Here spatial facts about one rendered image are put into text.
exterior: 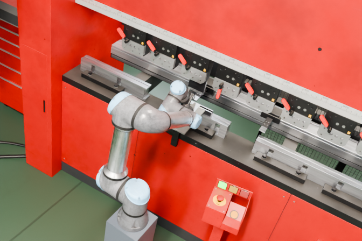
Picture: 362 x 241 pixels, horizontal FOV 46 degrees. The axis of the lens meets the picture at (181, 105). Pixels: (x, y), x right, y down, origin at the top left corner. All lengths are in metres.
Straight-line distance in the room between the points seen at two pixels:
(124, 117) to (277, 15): 0.86
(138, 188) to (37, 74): 1.17
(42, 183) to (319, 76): 2.11
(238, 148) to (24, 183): 1.62
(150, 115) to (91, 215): 1.53
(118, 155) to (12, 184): 1.54
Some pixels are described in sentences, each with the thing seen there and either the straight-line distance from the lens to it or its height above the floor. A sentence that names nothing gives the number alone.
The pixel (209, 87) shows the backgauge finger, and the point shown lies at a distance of 2.63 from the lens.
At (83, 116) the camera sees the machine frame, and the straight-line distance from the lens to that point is 2.88.
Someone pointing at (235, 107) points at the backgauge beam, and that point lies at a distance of 2.68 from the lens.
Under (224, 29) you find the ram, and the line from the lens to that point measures 2.18.
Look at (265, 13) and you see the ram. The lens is 2.08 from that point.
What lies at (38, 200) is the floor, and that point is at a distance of 3.20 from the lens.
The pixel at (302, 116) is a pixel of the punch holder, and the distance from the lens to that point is 2.24.
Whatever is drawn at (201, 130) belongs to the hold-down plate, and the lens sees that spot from 2.47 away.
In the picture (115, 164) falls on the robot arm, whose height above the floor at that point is 1.08.
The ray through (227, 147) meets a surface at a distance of 2.46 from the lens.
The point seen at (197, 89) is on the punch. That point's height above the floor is 1.11.
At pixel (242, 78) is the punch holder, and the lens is 2.25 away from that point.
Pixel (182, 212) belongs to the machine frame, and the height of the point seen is 0.26.
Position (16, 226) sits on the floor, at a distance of 3.09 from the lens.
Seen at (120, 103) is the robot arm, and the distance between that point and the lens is 1.74.
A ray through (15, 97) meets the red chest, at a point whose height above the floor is 0.20.
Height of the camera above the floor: 2.47
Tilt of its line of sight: 37 degrees down
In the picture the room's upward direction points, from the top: 13 degrees clockwise
